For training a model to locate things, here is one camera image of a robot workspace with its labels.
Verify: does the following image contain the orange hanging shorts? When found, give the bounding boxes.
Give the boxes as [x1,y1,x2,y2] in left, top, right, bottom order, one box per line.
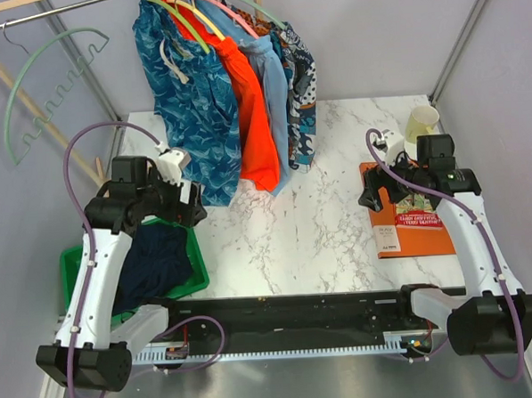
[162,0,280,191]

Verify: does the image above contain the orange notebook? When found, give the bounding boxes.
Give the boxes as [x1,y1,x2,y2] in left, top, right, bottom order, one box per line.
[357,156,458,261]

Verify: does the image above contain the yellow hanger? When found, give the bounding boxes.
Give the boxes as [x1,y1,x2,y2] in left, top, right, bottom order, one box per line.
[172,0,225,41]

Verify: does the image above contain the pink hanger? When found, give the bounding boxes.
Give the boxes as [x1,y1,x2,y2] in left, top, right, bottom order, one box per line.
[189,0,259,42]

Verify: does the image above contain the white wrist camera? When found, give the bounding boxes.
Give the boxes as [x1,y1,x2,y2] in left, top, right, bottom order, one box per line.
[372,129,405,166]
[154,142,191,185]

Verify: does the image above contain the metal clothes rail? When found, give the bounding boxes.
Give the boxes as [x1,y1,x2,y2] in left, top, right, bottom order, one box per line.
[0,0,109,30]

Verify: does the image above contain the mint green loaded hanger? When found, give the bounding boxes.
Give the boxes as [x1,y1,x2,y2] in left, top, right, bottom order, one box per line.
[236,0,286,30]

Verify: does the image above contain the red green children's book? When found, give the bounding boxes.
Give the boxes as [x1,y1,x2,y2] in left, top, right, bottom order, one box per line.
[394,194,442,230]

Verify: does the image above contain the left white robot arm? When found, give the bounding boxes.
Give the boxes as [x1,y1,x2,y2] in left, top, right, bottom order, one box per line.
[36,148,207,392]

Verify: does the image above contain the lime green hanger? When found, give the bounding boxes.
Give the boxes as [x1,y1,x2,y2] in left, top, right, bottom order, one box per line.
[147,0,210,54]

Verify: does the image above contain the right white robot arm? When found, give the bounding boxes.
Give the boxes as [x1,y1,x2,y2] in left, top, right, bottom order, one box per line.
[358,128,532,355]

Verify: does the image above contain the wooden clothes rack frame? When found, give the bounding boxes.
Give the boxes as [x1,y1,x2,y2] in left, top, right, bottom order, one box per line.
[0,0,110,196]

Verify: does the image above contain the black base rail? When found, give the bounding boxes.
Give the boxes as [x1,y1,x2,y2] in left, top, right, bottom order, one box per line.
[127,282,453,361]

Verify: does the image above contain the pale yellow mug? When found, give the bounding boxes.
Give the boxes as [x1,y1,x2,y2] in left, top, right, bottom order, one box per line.
[404,105,440,160]

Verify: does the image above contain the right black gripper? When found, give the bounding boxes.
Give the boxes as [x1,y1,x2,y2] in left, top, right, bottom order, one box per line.
[356,147,430,213]

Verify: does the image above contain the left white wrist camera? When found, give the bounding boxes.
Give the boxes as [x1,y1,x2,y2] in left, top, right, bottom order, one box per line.
[154,142,191,185]

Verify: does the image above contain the patterned grey orange shorts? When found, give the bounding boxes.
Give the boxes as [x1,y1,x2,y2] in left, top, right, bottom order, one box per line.
[232,7,317,173]

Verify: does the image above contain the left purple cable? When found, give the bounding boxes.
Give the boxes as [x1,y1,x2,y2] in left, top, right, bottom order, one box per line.
[53,115,228,398]

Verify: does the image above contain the blue patterned hanging shorts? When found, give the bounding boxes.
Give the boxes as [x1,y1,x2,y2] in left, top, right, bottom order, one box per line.
[132,0,241,207]

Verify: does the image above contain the white slotted cable duct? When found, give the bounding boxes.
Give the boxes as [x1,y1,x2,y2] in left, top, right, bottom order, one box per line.
[133,332,432,366]

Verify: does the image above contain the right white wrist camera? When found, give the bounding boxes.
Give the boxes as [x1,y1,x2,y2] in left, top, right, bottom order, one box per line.
[372,129,405,166]

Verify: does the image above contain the purple cable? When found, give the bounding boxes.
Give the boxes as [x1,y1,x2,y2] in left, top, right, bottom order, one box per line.
[53,115,228,398]
[363,120,527,390]

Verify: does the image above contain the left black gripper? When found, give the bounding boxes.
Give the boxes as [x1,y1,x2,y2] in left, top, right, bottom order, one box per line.
[135,165,207,231]

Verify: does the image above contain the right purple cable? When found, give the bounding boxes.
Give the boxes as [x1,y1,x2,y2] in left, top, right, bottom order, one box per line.
[363,120,527,390]

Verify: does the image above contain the navy blue shorts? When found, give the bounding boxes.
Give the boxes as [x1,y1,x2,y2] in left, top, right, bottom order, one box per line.
[112,223,193,316]

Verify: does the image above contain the light blue hanging shorts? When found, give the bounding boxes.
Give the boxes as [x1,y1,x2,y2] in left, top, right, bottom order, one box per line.
[185,0,290,196]

